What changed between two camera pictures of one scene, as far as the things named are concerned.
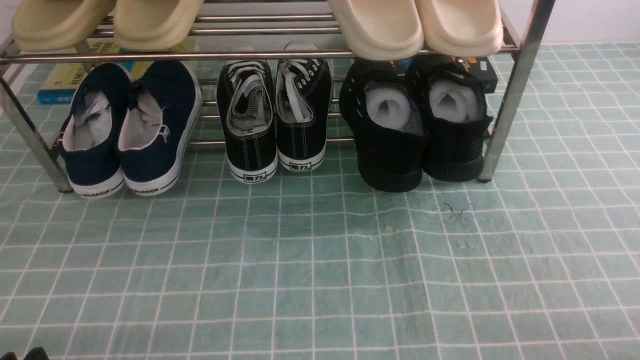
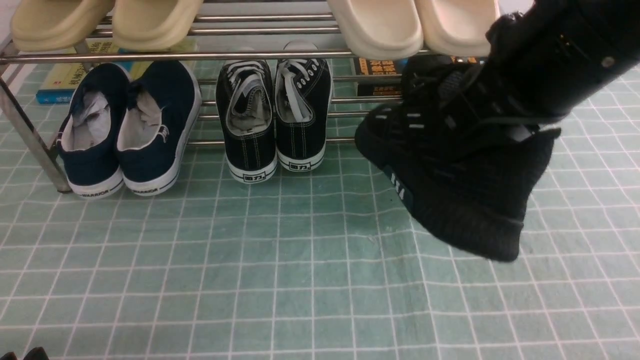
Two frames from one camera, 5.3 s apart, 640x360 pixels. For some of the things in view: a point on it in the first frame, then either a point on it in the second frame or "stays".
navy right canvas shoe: [163, 103] stays
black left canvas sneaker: [246, 107] stays
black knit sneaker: [383, 102] to [470, 173]
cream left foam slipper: [380, 30] stays
